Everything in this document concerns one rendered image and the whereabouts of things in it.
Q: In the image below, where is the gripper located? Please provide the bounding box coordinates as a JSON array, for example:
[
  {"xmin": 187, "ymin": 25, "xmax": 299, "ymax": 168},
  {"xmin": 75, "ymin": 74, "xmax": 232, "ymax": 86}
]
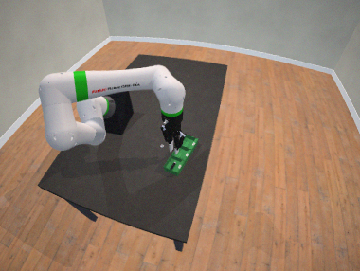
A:
[{"xmin": 160, "ymin": 122, "xmax": 186, "ymax": 154}]

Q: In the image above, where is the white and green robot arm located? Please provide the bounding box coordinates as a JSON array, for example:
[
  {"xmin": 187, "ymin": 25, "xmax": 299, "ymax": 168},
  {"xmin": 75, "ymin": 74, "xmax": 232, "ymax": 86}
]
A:
[{"xmin": 39, "ymin": 65, "xmax": 186, "ymax": 151}]

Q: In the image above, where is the green three-compartment bin rack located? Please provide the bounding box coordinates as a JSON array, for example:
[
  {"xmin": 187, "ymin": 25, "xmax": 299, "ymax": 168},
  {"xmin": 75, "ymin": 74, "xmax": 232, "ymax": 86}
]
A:
[{"xmin": 164, "ymin": 135, "xmax": 198, "ymax": 176}]

